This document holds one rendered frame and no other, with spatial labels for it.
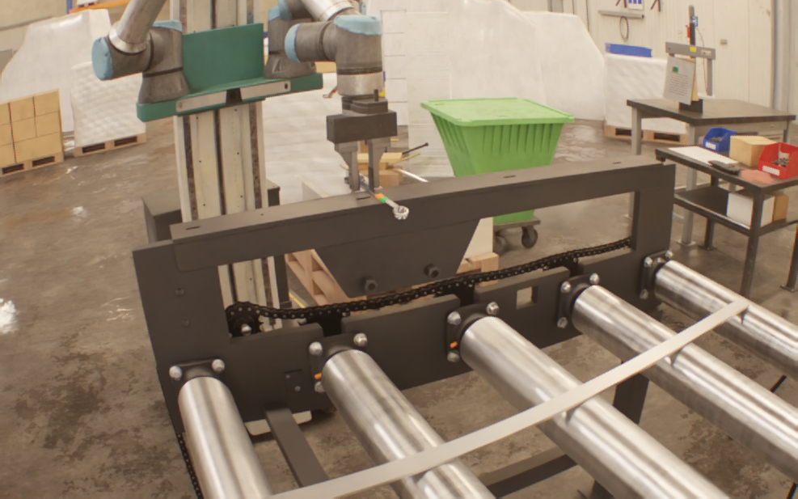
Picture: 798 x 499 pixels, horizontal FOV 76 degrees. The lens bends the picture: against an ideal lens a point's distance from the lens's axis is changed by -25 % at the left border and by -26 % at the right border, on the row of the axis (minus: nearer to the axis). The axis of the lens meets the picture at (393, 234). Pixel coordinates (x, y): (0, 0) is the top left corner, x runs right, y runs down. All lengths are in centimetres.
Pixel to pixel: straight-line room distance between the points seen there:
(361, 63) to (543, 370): 66
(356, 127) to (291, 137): 330
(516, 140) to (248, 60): 201
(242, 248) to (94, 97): 807
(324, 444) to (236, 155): 112
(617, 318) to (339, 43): 80
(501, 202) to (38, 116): 820
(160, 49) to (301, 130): 263
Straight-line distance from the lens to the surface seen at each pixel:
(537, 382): 117
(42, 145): 919
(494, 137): 380
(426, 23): 494
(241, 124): 240
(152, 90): 209
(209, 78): 228
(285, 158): 462
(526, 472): 183
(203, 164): 241
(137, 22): 189
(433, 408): 268
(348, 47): 125
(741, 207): 361
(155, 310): 122
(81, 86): 920
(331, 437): 253
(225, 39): 229
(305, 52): 133
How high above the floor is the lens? 154
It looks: 20 degrees down
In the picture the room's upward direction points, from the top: 2 degrees counter-clockwise
